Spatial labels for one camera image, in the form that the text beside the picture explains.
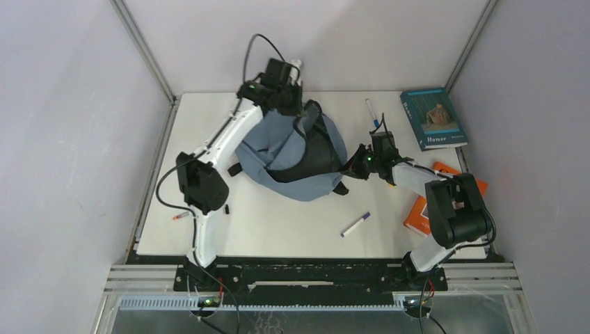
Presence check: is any red pen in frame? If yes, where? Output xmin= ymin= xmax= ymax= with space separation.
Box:
xmin=173 ymin=212 xmax=191 ymax=221

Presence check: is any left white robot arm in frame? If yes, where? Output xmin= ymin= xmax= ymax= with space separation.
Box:
xmin=175 ymin=58 xmax=304 ymax=290

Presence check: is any white marker purple cap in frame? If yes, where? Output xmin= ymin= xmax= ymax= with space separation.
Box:
xmin=340 ymin=212 xmax=371 ymax=238

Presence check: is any white marker blue cap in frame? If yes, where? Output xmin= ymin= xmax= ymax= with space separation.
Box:
xmin=365 ymin=98 xmax=380 ymax=129

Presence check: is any aluminium corner post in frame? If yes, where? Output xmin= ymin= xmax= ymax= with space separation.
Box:
xmin=445 ymin=0 xmax=501 ymax=93
xmin=109 ymin=0 xmax=177 ymax=104

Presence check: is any blue-grey student backpack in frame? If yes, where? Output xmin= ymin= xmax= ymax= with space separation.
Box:
xmin=228 ymin=100 xmax=349 ymax=202

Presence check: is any white cable duct strip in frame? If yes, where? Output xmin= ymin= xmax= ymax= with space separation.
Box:
xmin=119 ymin=296 xmax=406 ymax=312

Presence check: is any black mounting rail base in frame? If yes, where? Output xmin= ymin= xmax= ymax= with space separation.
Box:
xmin=173 ymin=257 xmax=448 ymax=305

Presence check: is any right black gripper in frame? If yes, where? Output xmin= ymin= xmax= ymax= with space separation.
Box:
xmin=337 ymin=143 xmax=381 ymax=180

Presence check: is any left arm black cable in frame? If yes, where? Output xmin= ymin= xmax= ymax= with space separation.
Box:
xmin=241 ymin=33 xmax=301 ymax=86

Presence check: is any right aluminium corner post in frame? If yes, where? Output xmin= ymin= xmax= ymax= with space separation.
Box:
xmin=445 ymin=0 xmax=501 ymax=93

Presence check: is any teal Humor book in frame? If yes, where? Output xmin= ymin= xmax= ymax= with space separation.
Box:
xmin=399 ymin=87 xmax=469 ymax=152

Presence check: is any left aluminium corner post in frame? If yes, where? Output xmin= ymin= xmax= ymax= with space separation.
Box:
xmin=109 ymin=0 xmax=177 ymax=104

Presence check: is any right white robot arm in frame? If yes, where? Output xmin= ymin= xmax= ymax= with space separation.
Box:
xmin=340 ymin=131 xmax=497 ymax=289

